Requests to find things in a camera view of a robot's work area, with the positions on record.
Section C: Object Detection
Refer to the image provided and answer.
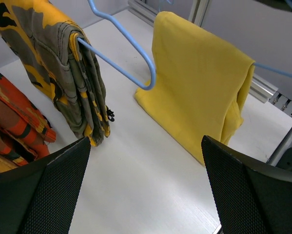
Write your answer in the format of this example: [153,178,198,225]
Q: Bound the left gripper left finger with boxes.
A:
[0,137,91,234]

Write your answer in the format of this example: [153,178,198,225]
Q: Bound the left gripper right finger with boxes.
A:
[201,136,292,234]

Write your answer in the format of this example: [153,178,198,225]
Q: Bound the light blue wire hanger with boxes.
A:
[157,0,292,81]

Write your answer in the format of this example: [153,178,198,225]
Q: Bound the blue hanger of camouflage trousers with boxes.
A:
[78,0,156,91]

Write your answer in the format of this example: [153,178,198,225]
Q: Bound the yellow grey camouflage trousers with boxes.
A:
[0,0,114,146]

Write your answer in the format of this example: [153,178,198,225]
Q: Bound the orange camouflage trousers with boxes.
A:
[0,73,56,173]

